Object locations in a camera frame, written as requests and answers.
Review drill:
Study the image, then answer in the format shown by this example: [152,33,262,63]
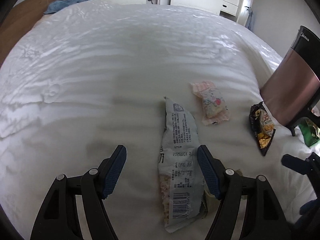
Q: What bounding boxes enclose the grey white snack bag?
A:
[158,97,204,233]

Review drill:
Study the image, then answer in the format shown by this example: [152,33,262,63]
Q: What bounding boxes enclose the pink bunny candy wrapper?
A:
[191,81,231,126]

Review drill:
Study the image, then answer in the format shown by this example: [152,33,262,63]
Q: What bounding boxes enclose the green snack bag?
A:
[299,119,319,147]

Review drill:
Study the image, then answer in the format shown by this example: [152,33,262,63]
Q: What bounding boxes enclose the black gold snack packet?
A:
[249,102,276,156]

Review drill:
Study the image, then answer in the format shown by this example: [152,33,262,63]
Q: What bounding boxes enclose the white bed sheet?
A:
[1,0,316,239]

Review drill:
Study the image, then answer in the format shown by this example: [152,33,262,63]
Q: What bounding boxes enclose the blue towel on door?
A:
[245,10,254,31]

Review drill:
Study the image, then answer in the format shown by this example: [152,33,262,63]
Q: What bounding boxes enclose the wooden headboard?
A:
[1,0,55,63]

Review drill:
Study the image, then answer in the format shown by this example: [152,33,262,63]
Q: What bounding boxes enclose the blue cloth on bed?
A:
[44,0,90,15]

